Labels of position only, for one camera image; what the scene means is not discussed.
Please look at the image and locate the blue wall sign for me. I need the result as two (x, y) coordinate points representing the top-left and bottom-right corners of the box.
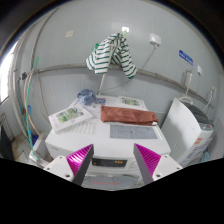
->
(179, 50), (194, 66)

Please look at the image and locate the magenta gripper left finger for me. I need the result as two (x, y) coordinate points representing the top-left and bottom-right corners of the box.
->
(44, 144), (94, 186)

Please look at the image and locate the green hose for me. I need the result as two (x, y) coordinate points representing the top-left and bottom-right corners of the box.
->
(23, 56), (40, 151)

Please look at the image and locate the green white striped shirt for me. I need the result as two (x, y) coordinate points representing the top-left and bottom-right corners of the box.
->
(85, 33), (137, 79)

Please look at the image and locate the grey horizontal wall pipe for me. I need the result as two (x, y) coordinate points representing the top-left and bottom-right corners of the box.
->
(36, 63), (214, 108)

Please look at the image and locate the white power cable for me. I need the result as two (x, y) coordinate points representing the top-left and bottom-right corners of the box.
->
(99, 44), (157, 94)

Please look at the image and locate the brown folded towel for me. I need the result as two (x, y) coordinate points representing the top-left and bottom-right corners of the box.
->
(101, 106), (159, 126)

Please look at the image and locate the blue crumpled cloth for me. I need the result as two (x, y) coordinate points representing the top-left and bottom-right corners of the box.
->
(77, 89), (96, 106)

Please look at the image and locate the white wall power socket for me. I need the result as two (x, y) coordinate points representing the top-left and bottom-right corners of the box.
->
(150, 33), (161, 46)

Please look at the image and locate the white illustrated box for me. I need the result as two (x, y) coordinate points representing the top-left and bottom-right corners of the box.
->
(116, 96), (146, 110)
(49, 105), (93, 132)

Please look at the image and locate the white front-load washing machine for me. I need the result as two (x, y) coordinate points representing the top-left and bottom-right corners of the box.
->
(46, 105), (171, 191)

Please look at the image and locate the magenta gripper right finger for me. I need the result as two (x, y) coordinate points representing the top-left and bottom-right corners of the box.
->
(133, 144), (182, 185)

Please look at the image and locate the white illustrated box rear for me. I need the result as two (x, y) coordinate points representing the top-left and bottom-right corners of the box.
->
(116, 96), (146, 110)

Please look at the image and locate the white top-load washing machine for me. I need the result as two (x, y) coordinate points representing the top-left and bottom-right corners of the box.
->
(161, 98), (214, 167)

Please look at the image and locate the white illustrated box left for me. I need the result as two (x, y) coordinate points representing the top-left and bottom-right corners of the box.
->
(49, 105), (93, 132)

